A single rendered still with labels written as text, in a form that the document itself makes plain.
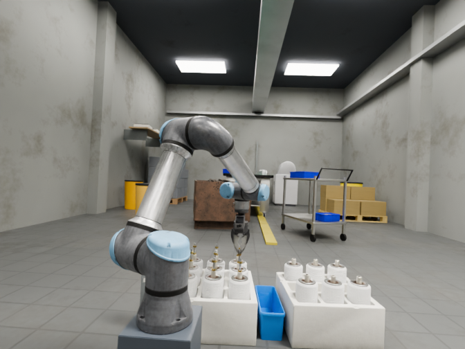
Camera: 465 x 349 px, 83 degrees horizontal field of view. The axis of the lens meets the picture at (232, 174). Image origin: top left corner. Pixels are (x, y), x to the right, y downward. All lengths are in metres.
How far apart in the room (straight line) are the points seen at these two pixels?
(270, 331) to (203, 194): 2.42
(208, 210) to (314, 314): 2.46
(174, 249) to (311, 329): 0.78
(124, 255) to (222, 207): 2.77
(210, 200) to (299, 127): 5.48
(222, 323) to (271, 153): 7.25
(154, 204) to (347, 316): 0.92
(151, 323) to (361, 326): 0.91
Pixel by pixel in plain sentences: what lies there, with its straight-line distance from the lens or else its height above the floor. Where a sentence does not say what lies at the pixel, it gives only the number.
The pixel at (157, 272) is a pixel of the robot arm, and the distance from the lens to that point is 0.74.
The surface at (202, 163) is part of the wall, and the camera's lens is 8.28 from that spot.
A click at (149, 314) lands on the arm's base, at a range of 0.78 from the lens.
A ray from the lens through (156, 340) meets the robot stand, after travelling 0.78.
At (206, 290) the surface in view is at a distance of 1.25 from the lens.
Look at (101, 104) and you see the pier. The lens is 5.08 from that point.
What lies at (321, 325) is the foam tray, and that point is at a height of 0.10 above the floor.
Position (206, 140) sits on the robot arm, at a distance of 0.87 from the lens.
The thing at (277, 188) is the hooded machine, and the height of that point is 0.47.
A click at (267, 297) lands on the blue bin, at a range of 1.59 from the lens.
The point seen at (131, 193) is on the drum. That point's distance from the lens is 5.53.
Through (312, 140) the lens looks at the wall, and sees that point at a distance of 8.49.
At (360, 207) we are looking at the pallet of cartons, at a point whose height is 0.27.
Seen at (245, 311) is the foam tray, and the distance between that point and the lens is 1.24.
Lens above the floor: 0.70
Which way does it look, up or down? 1 degrees up
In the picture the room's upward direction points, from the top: 3 degrees clockwise
